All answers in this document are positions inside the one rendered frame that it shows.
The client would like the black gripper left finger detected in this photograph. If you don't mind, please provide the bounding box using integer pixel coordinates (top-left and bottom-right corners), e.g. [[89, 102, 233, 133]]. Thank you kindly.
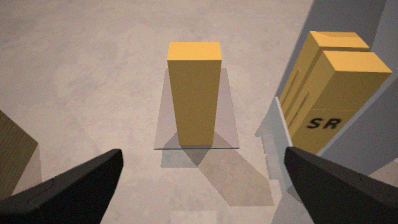
[[0, 149, 123, 224]]

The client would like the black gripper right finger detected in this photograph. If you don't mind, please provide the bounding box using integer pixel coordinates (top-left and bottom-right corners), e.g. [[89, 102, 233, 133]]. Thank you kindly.
[[283, 147, 398, 224]]

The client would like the grey open bin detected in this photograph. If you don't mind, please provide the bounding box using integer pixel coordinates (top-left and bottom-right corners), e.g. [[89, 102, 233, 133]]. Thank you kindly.
[[267, 0, 398, 190]]

